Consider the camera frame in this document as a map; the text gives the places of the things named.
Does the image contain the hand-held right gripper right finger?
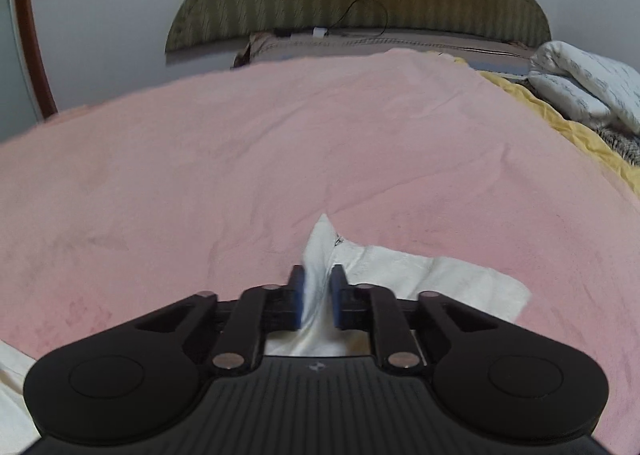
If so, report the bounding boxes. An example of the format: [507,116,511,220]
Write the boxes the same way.
[331,263,507,378]

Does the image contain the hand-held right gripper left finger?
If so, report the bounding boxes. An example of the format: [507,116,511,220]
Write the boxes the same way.
[134,265,306,377]

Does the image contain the pink blanket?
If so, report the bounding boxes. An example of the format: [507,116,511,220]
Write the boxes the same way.
[0,48,640,436]

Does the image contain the white patterned folded quilt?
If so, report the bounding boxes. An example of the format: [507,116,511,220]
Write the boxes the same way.
[528,40,640,134]

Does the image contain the brown wooden door frame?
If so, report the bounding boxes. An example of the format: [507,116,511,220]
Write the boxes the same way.
[12,0,58,122]

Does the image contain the yellow blanket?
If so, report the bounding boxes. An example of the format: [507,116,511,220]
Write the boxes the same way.
[425,51,640,196]

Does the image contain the brown patterned pillow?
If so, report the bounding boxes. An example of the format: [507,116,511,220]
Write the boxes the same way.
[230,32,291,70]

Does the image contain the grey mattress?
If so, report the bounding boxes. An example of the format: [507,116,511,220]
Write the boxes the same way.
[252,27,538,78]

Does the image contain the black cable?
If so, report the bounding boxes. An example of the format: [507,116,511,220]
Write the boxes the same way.
[280,0,389,38]

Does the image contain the grey patterned cloth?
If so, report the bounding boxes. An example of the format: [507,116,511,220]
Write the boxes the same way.
[592,124,640,166]

